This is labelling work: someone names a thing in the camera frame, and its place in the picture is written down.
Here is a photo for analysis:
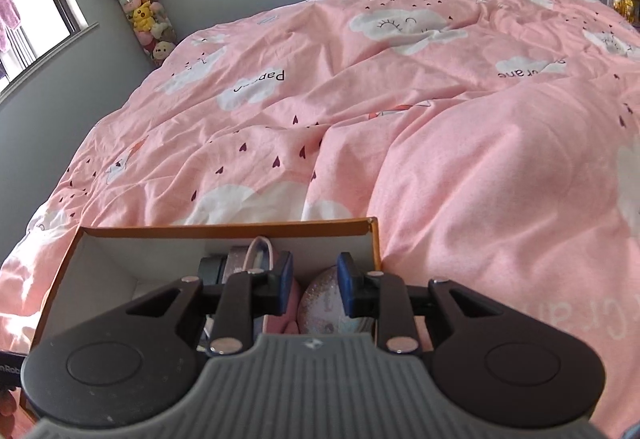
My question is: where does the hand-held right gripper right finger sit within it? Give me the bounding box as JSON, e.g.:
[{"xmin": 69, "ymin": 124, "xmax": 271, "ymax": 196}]
[{"xmin": 337, "ymin": 252, "xmax": 523, "ymax": 352}]

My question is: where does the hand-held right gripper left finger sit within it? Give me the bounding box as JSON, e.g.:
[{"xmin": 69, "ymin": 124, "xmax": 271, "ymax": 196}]
[{"xmin": 112, "ymin": 251, "xmax": 296, "ymax": 354}]

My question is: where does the glittery pink ball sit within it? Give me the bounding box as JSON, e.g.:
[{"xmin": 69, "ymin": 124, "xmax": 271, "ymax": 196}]
[{"xmin": 299, "ymin": 266, "xmax": 378, "ymax": 336}]

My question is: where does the pink case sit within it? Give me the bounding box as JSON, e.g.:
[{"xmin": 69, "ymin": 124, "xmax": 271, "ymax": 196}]
[{"xmin": 227, "ymin": 236, "xmax": 303, "ymax": 336}]

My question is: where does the black box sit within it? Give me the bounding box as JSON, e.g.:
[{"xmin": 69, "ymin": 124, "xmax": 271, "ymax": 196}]
[{"xmin": 199, "ymin": 255, "xmax": 228, "ymax": 287}]

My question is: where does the orange cardboard box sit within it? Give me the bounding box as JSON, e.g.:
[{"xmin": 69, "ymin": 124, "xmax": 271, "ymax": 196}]
[{"xmin": 20, "ymin": 217, "xmax": 385, "ymax": 422}]

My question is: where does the person's left hand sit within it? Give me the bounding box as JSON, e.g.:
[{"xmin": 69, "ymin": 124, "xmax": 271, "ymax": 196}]
[{"xmin": 0, "ymin": 390, "xmax": 21, "ymax": 420}]

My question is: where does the pink printed blanket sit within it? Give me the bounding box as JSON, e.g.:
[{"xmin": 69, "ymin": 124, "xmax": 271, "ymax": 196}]
[{"xmin": 0, "ymin": 0, "xmax": 640, "ymax": 439}]

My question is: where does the window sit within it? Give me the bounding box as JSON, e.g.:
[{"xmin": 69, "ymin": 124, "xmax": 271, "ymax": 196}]
[{"xmin": 0, "ymin": 0, "xmax": 101, "ymax": 92}]

